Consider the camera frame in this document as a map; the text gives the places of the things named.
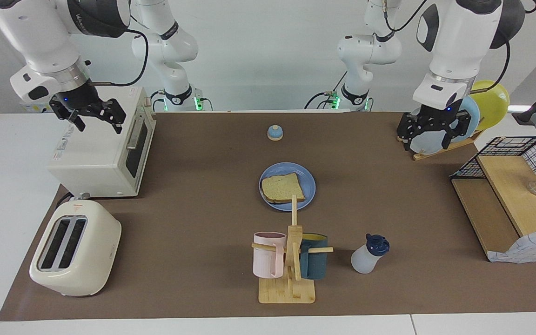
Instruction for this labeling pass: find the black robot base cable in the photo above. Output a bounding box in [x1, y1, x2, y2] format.
[149, 90, 166, 112]
[304, 70, 348, 110]

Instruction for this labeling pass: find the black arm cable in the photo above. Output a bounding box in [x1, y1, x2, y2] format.
[384, 0, 536, 94]
[87, 28, 149, 88]

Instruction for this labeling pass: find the yellow plate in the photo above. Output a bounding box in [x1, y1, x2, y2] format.
[470, 80, 510, 131]

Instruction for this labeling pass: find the brown table mat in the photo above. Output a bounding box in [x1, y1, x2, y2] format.
[0, 112, 536, 322]

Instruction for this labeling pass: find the white toaster oven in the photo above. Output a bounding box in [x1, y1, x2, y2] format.
[47, 87, 157, 198]

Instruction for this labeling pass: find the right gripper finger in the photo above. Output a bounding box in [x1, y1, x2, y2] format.
[48, 100, 87, 133]
[96, 98, 127, 135]

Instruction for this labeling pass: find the wooden plate rack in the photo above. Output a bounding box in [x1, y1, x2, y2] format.
[397, 128, 485, 161]

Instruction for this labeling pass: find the blue round plate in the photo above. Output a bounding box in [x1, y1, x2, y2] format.
[259, 162, 316, 212]

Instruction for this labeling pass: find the toasted bread slice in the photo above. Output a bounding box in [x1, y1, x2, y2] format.
[261, 173, 306, 204]

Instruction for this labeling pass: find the cream two-slot toaster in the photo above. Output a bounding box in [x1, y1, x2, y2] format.
[29, 199, 122, 297]

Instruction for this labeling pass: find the wooden shelf with wire basket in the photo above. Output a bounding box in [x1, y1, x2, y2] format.
[449, 136, 536, 262]

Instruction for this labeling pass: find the white squeeze bottle blue cap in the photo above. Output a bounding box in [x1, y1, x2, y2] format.
[351, 234, 390, 274]

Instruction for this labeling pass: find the white patterned cloth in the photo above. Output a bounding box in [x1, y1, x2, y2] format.
[487, 228, 536, 264]

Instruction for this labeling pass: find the grey plate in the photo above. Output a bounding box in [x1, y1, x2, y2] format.
[408, 107, 452, 155]

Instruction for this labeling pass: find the wooden mug tree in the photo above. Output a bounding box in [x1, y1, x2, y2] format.
[252, 194, 334, 304]

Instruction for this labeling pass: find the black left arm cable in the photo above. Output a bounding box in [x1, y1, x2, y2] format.
[384, 0, 536, 94]

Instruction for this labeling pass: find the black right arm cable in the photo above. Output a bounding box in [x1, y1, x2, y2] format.
[87, 28, 149, 88]

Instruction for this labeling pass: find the light blue plate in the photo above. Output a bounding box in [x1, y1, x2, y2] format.
[454, 95, 481, 140]

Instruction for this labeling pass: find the dark teal mug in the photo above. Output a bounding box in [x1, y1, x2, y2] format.
[300, 234, 329, 280]

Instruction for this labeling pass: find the toaster power cable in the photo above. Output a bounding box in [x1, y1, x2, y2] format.
[54, 191, 76, 208]

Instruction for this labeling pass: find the pink mug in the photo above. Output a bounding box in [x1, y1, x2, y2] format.
[253, 232, 287, 279]

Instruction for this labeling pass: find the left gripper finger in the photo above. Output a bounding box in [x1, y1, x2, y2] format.
[396, 113, 425, 154]
[442, 111, 473, 149]

